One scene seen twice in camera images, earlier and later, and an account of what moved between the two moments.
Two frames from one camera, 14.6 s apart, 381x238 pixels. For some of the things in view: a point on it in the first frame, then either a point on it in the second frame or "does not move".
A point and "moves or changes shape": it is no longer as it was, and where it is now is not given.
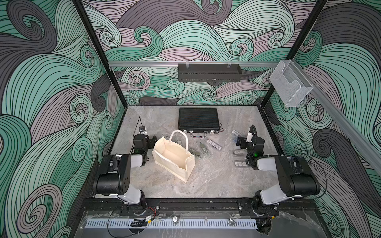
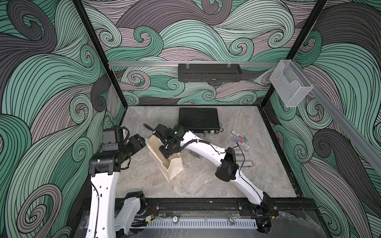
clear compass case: (239, 163) does not move
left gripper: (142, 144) → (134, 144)
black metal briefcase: (198, 122) does not move
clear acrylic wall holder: (290, 85) does not move
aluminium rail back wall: (176, 62) does not move
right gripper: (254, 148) → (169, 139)
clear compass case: (237, 152) does not move
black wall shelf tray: (209, 72) does not move
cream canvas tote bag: (173, 159) moves or changes shape
